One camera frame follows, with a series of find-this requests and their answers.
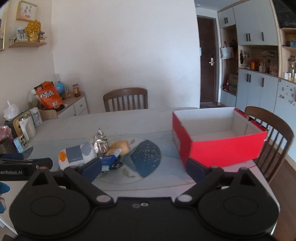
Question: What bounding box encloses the white tissue pack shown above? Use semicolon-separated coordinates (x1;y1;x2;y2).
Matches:
58;143;97;170

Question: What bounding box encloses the silver foil bag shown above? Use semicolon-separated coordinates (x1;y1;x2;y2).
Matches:
93;129;109;159

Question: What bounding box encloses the tan bread toy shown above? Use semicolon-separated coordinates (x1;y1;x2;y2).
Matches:
109;140;130;156

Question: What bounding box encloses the red cardboard box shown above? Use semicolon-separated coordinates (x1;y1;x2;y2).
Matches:
172;108;267;167

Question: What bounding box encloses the white electric kettle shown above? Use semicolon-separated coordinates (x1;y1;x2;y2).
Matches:
18;114;36;141

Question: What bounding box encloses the floral white mug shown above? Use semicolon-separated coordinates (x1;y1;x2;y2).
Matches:
29;107;43;127

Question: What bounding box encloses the blue patterned table mat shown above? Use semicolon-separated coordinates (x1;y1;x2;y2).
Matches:
23;131;200;191

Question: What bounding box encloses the white drawer cabinet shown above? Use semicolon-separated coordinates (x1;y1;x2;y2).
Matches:
38;92;89;121

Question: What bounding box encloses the orange snack bag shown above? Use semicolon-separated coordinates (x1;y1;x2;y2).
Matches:
34;81;63;109

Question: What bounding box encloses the red lid sauce jar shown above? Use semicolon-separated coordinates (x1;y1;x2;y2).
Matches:
72;84;81;97

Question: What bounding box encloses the wooden chair at far side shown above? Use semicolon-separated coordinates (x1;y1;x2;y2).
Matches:
103;87;149;112

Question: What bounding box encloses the wooden chair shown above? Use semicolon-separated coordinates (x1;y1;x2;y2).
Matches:
103;87;149;112
245;106;294;183

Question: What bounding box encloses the blue globe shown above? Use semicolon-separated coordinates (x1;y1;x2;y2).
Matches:
55;81;65;95

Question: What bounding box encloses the wooden chair at right side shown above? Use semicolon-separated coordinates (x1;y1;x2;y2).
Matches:
245;106;294;183

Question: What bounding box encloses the cardboard box on shelf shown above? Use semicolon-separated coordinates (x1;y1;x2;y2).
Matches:
228;74;238;95

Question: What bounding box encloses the hanging grey tote bag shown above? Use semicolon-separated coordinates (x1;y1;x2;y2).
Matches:
220;41;234;60

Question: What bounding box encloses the golden flower ornament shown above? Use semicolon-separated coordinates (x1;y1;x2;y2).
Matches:
25;20;41;42

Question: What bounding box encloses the dark brown door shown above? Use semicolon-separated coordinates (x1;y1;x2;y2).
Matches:
197;16;216;103

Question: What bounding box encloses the wooden wall shelf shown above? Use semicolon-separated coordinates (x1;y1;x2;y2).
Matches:
9;34;47;48

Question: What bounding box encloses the grey wall cabinet unit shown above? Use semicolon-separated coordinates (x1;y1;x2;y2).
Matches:
217;0;296;130

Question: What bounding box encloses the framed wall picture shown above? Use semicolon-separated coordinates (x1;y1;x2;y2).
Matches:
16;1;38;21

